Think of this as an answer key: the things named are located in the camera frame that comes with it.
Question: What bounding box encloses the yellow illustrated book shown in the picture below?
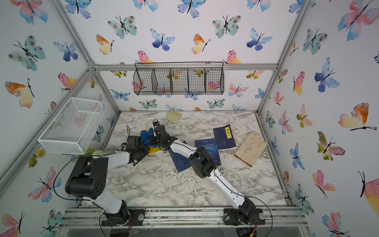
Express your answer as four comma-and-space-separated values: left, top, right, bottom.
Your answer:
148, 146, 163, 155

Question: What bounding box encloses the blue cloth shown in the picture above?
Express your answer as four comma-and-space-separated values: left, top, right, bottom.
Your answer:
140, 127, 157, 148

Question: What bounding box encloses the dark blue Chinese book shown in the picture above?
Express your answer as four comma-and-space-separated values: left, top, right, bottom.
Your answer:
169, 150, 191, 173

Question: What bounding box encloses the blue Little Prince book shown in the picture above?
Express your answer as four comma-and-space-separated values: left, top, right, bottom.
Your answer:
195, 138, 221, 166

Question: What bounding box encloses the dark blue horse-cover book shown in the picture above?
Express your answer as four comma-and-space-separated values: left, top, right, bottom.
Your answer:
213, 124, 236, 150

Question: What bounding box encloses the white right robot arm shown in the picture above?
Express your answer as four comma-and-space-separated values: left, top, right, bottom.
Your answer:
150, 125, 266, 226

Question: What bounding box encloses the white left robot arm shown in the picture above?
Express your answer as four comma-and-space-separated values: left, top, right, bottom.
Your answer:
65, 136, 150, 226

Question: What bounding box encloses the green scrub brush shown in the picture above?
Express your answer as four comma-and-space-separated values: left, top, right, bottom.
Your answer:
166, 110, 183, 123

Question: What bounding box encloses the potted flower plant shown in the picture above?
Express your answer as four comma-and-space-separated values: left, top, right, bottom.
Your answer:
86, 147, 105, 156

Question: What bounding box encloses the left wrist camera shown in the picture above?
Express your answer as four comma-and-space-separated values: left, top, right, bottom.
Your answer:
127, 136, 141, 146

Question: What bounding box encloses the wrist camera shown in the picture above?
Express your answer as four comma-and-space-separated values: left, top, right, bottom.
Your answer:
153, 119, 168, 136
127, 136, 141, 146

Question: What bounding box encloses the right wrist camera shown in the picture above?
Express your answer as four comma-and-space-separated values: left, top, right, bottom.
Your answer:
153, 119, 168, 136

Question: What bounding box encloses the black wire wall basket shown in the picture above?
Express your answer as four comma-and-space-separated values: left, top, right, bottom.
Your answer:
132, 61, 225, 95

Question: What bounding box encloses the white mesh wall basket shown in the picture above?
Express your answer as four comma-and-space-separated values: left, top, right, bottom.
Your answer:
37, 97, 104, 155

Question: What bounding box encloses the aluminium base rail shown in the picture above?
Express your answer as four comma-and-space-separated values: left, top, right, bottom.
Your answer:
57, 206, 309, 229

